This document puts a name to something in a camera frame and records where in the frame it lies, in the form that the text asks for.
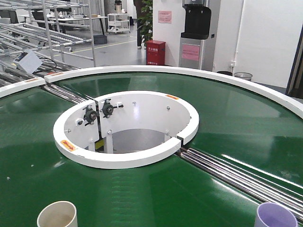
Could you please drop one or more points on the green potted plant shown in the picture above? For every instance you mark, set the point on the green potted plant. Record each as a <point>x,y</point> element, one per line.
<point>148,22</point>

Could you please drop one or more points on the white outer conveyor rim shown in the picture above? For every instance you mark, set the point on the white outer conveyor rim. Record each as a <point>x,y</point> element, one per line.
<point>288,102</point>

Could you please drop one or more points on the metal roller rack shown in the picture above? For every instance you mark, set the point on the metal roller rack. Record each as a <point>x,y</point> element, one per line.
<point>53,29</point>

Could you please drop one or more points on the grey control box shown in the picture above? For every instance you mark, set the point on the grey control box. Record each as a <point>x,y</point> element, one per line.
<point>28,61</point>

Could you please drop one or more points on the white rolling cart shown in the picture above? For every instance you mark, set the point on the white rolling cart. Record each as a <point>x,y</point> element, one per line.
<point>118,23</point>

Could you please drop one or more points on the person in dark clothes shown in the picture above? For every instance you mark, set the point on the person in dark clothes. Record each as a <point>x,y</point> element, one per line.
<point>140,7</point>

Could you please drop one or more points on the black silver water dispenser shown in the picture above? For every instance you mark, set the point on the black silver water dispenser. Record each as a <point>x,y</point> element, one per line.
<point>196,31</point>

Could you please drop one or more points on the lavender plastic cup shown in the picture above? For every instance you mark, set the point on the lavender plastic cup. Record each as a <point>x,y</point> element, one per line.
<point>273,215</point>

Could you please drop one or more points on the wire mesh waste basket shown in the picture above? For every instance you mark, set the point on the wire mesh waste basket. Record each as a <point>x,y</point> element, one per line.
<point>243,75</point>

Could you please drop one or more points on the beige plastic cup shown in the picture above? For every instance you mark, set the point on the beige plastic cup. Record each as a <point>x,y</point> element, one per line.
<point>58,214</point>

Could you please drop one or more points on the red fire extinguisher cabinet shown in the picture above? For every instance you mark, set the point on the red fire extinguisher cabinet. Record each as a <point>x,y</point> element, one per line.
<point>155,52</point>

